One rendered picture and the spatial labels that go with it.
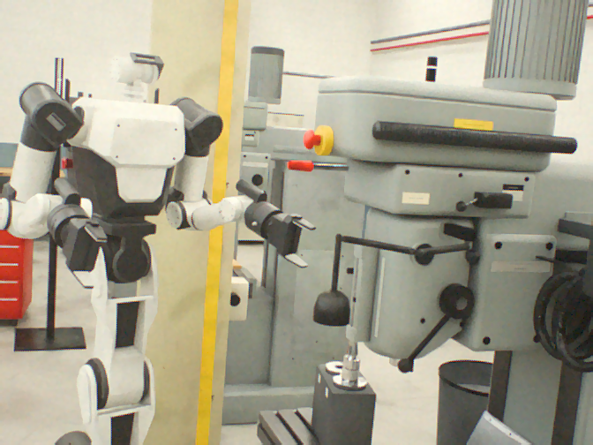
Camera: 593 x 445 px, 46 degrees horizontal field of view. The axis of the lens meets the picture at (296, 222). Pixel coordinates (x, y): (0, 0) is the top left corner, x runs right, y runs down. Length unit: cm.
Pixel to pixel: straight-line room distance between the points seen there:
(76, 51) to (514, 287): 919
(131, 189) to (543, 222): 101
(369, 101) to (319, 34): 985
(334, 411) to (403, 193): 73
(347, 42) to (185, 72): 835
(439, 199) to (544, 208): 27
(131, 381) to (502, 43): 129
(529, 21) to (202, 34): 181
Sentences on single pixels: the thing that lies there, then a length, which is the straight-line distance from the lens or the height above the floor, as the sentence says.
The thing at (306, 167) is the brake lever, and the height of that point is 170.
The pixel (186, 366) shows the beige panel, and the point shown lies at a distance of 331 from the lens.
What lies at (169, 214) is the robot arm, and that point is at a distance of 211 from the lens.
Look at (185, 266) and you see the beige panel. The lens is 317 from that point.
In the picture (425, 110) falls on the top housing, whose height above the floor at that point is 183.
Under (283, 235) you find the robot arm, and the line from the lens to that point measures 179.
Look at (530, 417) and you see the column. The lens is 186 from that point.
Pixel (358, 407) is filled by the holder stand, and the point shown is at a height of 107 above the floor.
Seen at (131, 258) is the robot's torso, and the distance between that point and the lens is 193.
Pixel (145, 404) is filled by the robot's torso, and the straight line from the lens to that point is 212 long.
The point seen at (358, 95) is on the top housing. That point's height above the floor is 185.
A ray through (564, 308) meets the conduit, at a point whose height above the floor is 148.
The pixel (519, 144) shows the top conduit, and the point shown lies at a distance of 145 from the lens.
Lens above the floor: 179
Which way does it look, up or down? 8 degrees down
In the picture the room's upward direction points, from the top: 5 degrees clockwise
